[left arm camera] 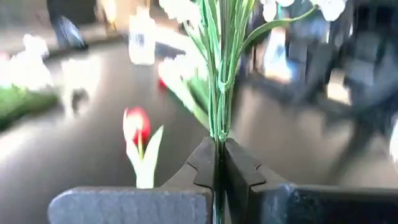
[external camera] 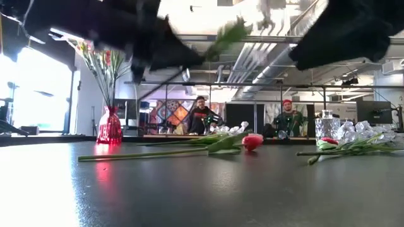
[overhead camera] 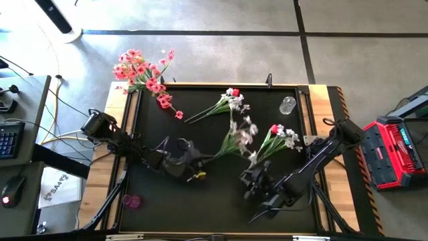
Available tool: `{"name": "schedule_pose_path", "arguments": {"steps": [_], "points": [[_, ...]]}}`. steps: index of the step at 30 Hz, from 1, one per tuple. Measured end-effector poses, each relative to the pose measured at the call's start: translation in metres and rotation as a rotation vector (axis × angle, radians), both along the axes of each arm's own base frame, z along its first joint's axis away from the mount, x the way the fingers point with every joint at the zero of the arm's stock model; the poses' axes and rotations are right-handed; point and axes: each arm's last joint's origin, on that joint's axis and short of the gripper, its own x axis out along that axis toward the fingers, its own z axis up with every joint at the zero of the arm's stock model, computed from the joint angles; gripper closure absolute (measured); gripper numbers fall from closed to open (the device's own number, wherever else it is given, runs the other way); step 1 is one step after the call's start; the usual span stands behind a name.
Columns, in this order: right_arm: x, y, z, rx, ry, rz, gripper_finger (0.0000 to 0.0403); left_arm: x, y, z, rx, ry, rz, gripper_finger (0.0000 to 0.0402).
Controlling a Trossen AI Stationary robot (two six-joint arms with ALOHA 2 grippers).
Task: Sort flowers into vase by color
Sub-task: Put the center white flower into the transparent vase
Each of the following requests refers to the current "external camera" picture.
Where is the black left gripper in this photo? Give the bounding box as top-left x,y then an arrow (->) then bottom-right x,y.
126,15 -> 206,83

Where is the clear glass vase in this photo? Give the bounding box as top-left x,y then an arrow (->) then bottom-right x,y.
314,109 -> 341,146

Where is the red glass vase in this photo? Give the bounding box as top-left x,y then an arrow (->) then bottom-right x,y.
96,105 -> 123,145

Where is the black overhead beam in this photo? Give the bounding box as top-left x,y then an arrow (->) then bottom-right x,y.
124,81 -> 404,90

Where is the white air conditioning unit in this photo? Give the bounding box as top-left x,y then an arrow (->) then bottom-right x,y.
381,59 -> 404,76

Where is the person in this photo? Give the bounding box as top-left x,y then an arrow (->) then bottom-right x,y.
187,96 -> 223,136
273,99 -> 307,138

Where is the black computer monitor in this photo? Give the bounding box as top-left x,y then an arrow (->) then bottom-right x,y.
356,100 -> 394,125

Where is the black partition panel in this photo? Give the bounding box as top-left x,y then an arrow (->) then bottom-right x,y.
225,103 -> 265,139

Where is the colourful wall art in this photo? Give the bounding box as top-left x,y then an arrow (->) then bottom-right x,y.
150,99 -> 227,136

